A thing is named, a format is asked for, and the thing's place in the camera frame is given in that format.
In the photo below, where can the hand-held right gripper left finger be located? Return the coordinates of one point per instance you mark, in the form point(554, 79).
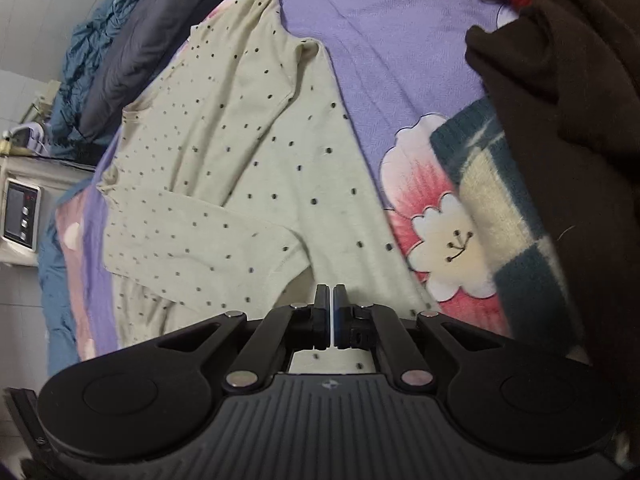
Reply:
point(322, 317)

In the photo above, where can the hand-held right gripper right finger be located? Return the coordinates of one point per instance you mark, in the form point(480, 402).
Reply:
point(341, 317)

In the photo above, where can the cream polka dot sweater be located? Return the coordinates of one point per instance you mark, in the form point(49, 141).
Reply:
point(225, 160)

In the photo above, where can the blue and cream checkered blanket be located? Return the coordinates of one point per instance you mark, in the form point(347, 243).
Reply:
point(500, 185)

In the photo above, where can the purple floral bedsheet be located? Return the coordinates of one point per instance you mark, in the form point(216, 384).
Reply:
point(400, 60)

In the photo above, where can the blue bed sheet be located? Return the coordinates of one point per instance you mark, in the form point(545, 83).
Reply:
point(55, 300)

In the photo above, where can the white cabinet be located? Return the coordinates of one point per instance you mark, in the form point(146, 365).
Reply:
point(55, 170)

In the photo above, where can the dark brown garment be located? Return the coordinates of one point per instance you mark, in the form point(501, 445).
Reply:
point(575, 110)

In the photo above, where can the white device with display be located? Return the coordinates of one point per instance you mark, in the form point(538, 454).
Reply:
point(21, 215)

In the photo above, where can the dark grey duvet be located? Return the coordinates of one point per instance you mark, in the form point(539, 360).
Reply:
point(150, 45)

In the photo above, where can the crumpled blue blanket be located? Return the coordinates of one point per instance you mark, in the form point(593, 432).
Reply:
point(95, 45)

